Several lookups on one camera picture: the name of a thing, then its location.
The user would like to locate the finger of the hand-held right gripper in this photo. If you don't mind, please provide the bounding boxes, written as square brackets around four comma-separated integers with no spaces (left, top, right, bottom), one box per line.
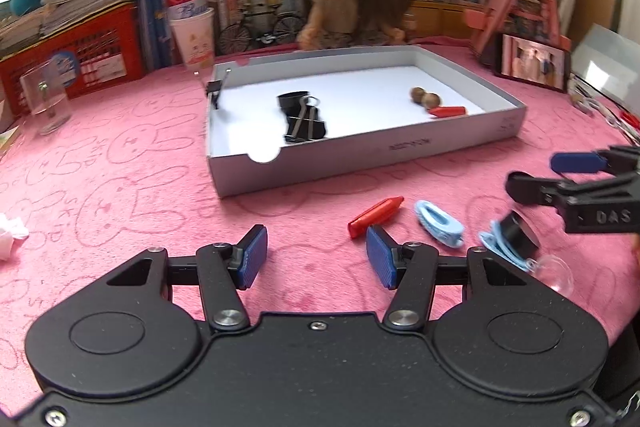
[550,146,640,175]
[505,172,563,206]

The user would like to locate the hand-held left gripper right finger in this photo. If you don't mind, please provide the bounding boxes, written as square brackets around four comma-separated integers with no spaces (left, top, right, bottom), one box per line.
[366,226,531,333]

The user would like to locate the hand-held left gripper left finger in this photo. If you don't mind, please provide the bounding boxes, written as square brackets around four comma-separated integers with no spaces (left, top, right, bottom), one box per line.
[107,224,268,333]

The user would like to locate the black round lid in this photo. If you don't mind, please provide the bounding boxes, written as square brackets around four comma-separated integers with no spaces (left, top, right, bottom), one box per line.
[277,92,312,114]
[500,211,541,258]

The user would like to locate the light blue hair clip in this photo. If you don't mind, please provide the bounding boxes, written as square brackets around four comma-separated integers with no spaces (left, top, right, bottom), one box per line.
[478,219,538,270]
[414,200,466,249]

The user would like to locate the clear plastic half sphere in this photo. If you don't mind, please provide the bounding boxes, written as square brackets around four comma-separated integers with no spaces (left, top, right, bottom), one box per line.
[532,255,574,295]

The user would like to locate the large black binder clip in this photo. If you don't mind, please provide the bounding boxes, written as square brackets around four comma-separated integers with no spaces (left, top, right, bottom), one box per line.
[284,96,329,144]

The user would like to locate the white cardboard box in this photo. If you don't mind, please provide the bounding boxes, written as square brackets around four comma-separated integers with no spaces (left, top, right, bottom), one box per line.
[205,45,528,198]

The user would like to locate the metal key bunch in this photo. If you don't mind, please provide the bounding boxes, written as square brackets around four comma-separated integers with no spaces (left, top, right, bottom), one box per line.
[567,74,640,142]

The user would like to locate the grey card sheet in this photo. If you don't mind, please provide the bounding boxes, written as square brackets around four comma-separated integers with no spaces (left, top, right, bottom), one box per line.
[570,24,640,108]

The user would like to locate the smartphone with lit screen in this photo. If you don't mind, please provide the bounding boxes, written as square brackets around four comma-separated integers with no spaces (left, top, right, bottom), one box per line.
[495,33,572,92]

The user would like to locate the pink rabbit-print towel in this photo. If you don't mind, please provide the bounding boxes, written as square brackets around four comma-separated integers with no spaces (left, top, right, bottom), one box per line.
[0,34,640,388]

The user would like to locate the small black binder clip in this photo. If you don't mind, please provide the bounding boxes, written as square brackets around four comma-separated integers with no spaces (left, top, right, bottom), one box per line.
[205,69,233,110]

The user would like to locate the wooden drawer cabinet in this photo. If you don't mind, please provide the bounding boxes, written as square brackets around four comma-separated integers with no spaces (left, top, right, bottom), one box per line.
[410,2,481,40]

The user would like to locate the white paper cup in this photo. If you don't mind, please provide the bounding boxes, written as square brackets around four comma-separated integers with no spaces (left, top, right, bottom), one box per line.
[170,8,217,70]

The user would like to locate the black model bicycle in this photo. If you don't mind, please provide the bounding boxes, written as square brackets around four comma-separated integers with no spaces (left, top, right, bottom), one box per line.
[218,4,306,55]

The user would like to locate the crumpled white tissue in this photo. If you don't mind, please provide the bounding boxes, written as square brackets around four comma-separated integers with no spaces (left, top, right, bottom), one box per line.
[0,213,30,260]

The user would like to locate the red plastic basket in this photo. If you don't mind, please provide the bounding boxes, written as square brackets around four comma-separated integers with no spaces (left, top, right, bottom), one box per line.
[0,4,146,108]

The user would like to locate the clear glass cup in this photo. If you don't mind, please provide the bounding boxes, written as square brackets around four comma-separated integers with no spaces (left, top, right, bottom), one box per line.
[20,59,72,136]

